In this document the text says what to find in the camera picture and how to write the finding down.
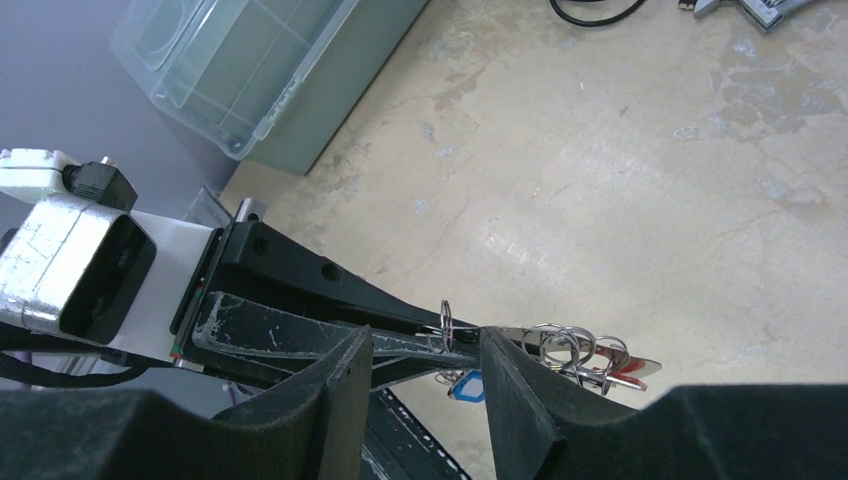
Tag tangled black cable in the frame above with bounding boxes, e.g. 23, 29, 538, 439
548, 0, 649, 29

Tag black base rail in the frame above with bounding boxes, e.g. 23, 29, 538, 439
359, 389, 471, 480

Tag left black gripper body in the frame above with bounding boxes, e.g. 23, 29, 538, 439
169, 227, 229, 368

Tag clear plastic storage box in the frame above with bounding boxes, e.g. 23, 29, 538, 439
111, 0, 424, 175

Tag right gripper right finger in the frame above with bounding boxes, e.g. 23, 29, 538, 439
480, 328, 847, 479

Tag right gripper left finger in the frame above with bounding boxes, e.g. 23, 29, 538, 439
1, 327, 373, 479

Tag red key tag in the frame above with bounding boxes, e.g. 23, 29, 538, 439
594, 344, 648, 395

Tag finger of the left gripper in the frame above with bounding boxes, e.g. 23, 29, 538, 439
192, 292, 479, 391
211, 221, 476, 345

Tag large metal key ring plate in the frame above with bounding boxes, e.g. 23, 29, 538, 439
499, 323, 662, 395

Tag blue key tag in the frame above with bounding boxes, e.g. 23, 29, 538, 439
447, 370, 485, 403

